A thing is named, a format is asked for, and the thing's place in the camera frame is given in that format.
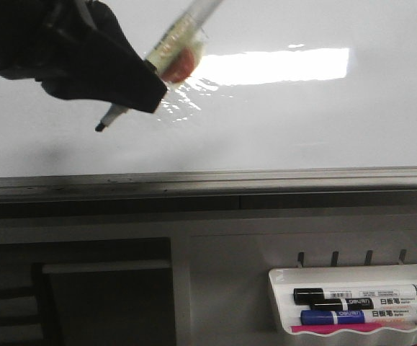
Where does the black capped marker middle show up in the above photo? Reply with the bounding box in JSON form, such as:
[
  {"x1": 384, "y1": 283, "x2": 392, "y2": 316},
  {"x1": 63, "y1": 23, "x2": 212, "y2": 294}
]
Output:
[{"x1": 310, "y1": 296, "x2": 417, "y2": 311}]

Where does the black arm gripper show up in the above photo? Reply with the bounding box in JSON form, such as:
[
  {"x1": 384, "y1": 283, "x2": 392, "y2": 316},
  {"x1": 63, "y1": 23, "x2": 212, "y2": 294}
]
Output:
[{"x1": 0, "y1": 1, "x2": 167, "y2": 113}]

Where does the pink marker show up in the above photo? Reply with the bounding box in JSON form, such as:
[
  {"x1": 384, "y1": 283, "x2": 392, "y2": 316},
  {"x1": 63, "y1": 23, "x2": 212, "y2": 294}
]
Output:
[{"x1": 290, "y1": 322, "x2": 416, "y2": 334}]

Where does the black capped marker top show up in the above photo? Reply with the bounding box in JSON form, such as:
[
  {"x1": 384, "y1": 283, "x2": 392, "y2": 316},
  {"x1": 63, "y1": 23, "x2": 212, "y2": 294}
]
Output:
[{"x1": 293, "y1": 283, "x2": 417, "y2": 305}]

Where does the blue capped marker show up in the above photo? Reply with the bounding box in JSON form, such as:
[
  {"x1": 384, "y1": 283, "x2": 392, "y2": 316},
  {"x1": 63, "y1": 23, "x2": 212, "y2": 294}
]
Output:
[{"x1": 300, "y1": 307, "x2": 417, "y2": 325}]

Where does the black whiteboard marker with magnet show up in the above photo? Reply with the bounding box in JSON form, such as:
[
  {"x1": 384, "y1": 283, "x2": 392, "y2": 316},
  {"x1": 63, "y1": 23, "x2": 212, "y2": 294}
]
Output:
[{"x1": 95, "y1": 1, "x2": 221, "y2": 132}]

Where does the white whiteboard with aluminium frame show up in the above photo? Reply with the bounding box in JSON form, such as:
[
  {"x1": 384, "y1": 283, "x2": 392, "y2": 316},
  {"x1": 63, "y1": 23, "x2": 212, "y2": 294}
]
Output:
[{"x1": 0, "y1": 1, "x2": 417, "y2": 200}]

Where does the white pegboard panel with hooks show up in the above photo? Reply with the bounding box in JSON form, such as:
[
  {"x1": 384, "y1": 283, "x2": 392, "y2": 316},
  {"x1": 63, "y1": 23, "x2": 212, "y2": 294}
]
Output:
[{"x1": 171, "y1": 213, "x2": 417, "y2": 345}]

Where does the black dark panel with shelf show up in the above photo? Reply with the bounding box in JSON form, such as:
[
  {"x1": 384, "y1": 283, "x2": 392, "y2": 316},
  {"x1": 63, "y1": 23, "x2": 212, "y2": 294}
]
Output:
[{"x1": 0, "y1": 238, "x2": 176, "y2": 345}]

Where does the white plastic marker tray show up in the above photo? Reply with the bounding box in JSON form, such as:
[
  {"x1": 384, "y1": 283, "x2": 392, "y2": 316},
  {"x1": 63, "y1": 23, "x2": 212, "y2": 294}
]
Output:
[{"x1": 269, "y1": 265, "x2": 417, "y2": 345}]

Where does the black capped marker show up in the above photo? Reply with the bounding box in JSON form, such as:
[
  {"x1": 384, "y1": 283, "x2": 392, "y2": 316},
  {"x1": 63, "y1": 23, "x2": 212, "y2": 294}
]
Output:
[
  {"x1": 293, "y1": 283, "x2": 417, "y2": 305},
  {"x1": 310, "y1": 296, "x2": 417, "y2": 311}
]

